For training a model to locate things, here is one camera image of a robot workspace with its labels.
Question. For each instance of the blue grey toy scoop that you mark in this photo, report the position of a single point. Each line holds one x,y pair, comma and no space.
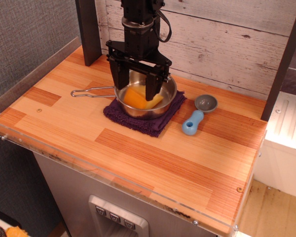
204,104

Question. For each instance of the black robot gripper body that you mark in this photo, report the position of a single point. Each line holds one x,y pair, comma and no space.
139,50

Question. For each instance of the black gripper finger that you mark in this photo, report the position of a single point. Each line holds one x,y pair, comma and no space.
120,73
154,84

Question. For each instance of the steel pot with wire handle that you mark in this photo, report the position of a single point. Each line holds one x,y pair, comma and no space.
168,91

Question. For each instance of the dark grey left post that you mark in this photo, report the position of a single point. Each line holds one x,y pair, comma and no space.
89,30

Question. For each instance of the dark grey post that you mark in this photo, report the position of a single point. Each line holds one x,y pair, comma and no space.
89,30
280,75

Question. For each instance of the yellow cheese wedge toy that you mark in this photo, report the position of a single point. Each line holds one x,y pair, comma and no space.
135,96

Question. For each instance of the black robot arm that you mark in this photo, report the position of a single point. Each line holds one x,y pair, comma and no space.
143,14

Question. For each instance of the silver dispenser button panel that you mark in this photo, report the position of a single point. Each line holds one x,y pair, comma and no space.
113,221

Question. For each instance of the purple folded cloth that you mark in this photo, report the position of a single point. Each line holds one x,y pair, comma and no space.
152,127

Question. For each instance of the white toy sink unit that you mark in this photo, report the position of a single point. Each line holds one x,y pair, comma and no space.
276,163

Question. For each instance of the dark grey right post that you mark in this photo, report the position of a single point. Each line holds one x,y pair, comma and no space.
280,75

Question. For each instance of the clear acrylic edge guard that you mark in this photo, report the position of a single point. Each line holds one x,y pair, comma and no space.
219,228

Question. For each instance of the orange plush toy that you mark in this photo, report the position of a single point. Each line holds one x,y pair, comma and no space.
16,232

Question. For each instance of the silver toy fridge cabinet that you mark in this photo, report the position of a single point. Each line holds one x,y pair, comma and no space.
71,190

